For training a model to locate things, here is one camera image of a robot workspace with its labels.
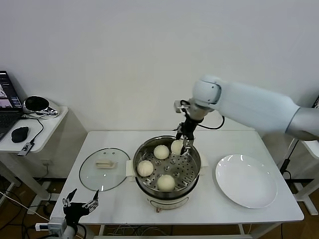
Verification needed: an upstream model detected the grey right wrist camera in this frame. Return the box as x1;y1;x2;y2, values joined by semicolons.
173;100;190;114

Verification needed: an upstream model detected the white round plate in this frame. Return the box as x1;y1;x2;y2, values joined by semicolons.
215;154;278;209

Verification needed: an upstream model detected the cream electric cooker base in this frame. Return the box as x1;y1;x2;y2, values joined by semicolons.
126;166;209;214

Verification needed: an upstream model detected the white steamed baozi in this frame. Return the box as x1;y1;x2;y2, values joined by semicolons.
170;139;185;155
153;145;170;160
156;174;176;192
136;160;155;177

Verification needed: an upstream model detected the small black usb hub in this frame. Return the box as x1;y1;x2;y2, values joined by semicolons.
17;142;34;157

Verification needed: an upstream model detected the black laptop cable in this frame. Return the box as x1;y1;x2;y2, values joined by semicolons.
279;139;300;180

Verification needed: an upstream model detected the cable bundle under table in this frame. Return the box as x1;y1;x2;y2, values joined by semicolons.
107;225;166;237

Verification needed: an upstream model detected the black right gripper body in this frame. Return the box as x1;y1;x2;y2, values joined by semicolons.
181;117;200;139

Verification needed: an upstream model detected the black hub cable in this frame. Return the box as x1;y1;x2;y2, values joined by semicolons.
19;117;44;145

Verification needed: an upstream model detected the white side table with mouse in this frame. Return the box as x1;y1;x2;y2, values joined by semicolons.
0;106;87;215

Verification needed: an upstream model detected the chrome oval gadget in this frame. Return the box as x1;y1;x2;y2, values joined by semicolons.
22;96;60;117

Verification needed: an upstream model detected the perforated steel steamer basket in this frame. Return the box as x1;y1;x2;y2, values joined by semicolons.
126;135;209;198

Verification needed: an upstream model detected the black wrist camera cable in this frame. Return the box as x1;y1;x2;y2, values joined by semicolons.
199;115;225;130

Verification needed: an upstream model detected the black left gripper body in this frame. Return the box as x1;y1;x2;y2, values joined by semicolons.
63;202;90;222

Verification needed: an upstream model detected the black computer mouse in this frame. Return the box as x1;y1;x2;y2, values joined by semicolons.
11;126;30;143

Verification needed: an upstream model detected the glass lid with cream handle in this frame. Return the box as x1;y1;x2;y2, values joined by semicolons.
79;148;131;192

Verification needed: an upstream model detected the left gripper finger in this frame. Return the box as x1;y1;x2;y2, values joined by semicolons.
83;189;100;213
62;188;78;207

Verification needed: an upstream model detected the black laptop beside mouse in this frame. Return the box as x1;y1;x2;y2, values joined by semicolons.
0;70;25;140

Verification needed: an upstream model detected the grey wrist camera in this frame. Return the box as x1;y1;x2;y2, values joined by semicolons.
173;100;190;114
34;217;67;234

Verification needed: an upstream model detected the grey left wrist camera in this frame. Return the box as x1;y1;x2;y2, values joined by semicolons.
34;217;67;234

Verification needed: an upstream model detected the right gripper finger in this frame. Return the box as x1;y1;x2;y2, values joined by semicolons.
173;124;184;140
181;138;194;157

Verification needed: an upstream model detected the white table frame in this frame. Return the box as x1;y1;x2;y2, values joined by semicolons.
96;223;285;237

